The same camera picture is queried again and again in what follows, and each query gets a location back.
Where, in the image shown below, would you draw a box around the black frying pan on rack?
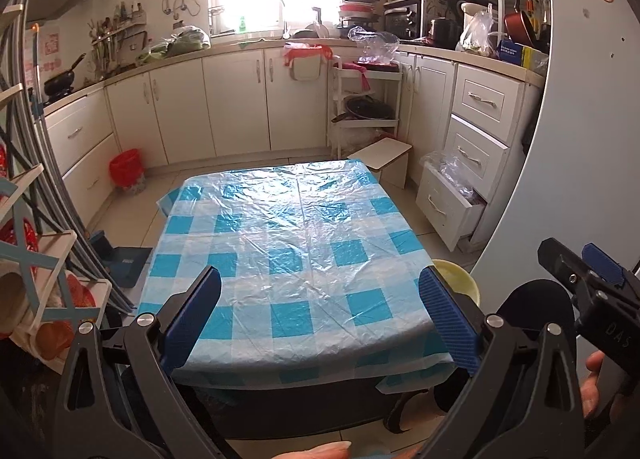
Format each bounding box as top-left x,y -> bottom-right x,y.
332,95 -> 395,123

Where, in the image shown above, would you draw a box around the person's left hand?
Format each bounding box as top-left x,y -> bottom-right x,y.
273,441 -> 422,459

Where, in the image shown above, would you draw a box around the blue box on counter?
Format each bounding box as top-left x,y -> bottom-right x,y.
497,39 -> 528,66

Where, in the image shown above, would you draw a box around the person's right hand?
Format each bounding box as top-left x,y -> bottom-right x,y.
580,351 -> 605,419

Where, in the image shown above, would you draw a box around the blue dustpan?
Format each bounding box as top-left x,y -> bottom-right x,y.
89,231 -> 152,289

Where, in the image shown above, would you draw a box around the wooden shoe rack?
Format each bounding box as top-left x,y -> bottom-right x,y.
1,4 -> 113,372

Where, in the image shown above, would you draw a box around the grey refrigerator door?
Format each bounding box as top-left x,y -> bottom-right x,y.
472,0 -> 639,313

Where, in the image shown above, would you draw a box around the small white step stool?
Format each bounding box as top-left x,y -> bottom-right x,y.
348,138 -> 412,188

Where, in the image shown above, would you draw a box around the microwave oven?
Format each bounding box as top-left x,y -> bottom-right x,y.
383,0 -> 422,40

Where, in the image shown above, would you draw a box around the clear plastic bags in drawer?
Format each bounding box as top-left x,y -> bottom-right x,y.
419,150 -> 483,204

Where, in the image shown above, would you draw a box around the mop handle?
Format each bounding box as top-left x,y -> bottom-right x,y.
32,24 -> 44,121

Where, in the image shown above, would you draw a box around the open white drawer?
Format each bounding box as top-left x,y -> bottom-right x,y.
416,162 -> 486,251

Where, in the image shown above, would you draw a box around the red saucepan on shelf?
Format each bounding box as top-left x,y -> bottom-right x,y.
503,0 -> 537,49

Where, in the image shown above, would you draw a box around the white tiered kitchen rack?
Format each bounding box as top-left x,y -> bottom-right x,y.
329,55 -> 404,159

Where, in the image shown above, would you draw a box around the blue checkered tablecloth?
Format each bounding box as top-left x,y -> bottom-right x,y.
139,160 -> 454,394

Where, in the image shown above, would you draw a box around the black wok on stove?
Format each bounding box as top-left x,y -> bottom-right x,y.
44,53 -> 86,97

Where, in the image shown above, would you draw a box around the red plastic basket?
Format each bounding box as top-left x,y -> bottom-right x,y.
108,148 -> 144,190

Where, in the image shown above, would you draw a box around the red bag on cabinet door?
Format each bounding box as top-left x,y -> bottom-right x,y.
282,42 -> 333,67

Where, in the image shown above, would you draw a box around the white plastic bag on counter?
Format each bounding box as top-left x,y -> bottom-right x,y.
456,8 -> 498,58

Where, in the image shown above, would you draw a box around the clear plastic bag on counter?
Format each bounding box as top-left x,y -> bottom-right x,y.
347,26 -> 400,65

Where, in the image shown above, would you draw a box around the white drawer cabinet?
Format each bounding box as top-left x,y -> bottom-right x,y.
396,48 -> 544,252

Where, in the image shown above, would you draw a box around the white lower kitchen cabinets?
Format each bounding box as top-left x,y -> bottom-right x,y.
41,41 -> 417,231

